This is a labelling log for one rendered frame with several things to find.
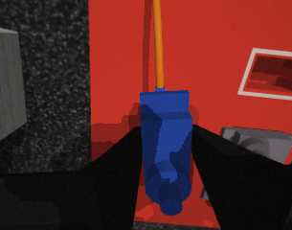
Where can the red flat panel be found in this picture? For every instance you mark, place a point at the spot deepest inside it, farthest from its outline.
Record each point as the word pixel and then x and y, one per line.
pixel 233 56

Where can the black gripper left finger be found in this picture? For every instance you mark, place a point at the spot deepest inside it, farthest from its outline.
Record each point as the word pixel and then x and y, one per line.
pixel 102 195

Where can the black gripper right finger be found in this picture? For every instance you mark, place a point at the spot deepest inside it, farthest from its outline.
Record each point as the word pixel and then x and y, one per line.
pixel 247 190

